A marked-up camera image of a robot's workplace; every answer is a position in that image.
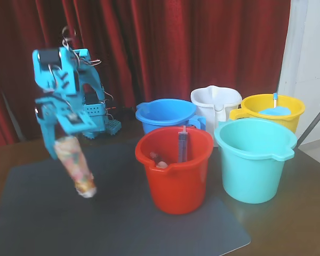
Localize dark grey mat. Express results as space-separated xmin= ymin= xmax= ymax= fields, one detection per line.
xmin=0 ymin=138 xmax=252 ymax=256

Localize red curtain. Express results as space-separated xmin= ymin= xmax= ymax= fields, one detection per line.
xmin=0 ymin=0 xmax=291 ymax=149

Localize printed paper cup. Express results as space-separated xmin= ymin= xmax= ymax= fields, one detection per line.
xmin=54 ymin=135 xmax=98 ymax=198

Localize purple syringe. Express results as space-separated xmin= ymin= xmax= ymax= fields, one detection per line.
xmin=177 ymin=125 xmax=189 ymax=163

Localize blue plastic bucket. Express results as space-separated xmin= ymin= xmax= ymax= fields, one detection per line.
xmin=135 ymin=98 xmax=206 ymax=137

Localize red plastic bucket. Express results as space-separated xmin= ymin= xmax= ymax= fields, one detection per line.
xmin=134 ymin=126 xmax=214 ymax=215

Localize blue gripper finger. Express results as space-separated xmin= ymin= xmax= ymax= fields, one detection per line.
xmin=41 ymin=122 xmax=58 ymax=160

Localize wrist camera on blue mount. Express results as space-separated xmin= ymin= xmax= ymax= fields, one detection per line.
xmin=55 ymin=108 xmax=96 ymax=135

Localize light blue cloth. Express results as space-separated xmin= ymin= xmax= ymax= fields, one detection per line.
xmin=258 ymin=106 xmax=292 ymax=117

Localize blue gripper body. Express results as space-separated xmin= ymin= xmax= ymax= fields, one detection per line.
xmin=35 ymin=93 xmax=75 ymax=125

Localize thin white arm wires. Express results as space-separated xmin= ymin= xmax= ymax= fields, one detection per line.
xmin=60 ymin=26 xmax=102 ymax=67

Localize white plastic bucket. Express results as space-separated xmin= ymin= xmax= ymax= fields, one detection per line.
xmin=190 ymin=85 xmax=243 ymax=146

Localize grey tripod leg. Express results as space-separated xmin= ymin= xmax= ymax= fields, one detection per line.
xmin=295 ymin=95 xmax=320 ymax=149

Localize teal plastic bucket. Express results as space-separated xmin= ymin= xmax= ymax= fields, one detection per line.
xmin=213 ymin=117 xmax=298 ymax=205

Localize yellow plastic bucket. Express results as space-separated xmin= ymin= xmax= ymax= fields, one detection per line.
xmin=229 ymin=93 xmax=306 ymax=134

